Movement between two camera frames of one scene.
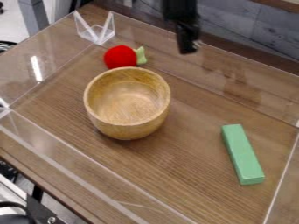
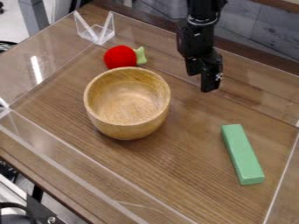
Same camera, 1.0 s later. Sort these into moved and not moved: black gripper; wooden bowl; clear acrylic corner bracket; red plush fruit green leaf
Moved: black gripper
Not moved: red plush fruit green leaf; clear acrylic corner bracket; wooden bowl
